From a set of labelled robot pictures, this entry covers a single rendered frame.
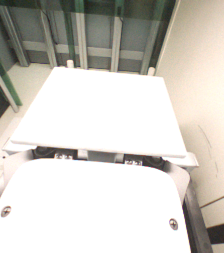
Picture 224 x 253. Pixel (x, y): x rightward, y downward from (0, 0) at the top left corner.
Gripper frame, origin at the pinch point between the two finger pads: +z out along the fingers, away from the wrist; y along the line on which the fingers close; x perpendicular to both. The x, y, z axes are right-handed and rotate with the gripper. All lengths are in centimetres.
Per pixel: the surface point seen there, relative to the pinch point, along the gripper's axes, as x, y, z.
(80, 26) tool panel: -14, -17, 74
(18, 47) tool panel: -27, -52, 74
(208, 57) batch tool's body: 1.2, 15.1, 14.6
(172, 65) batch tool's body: -6.6, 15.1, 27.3
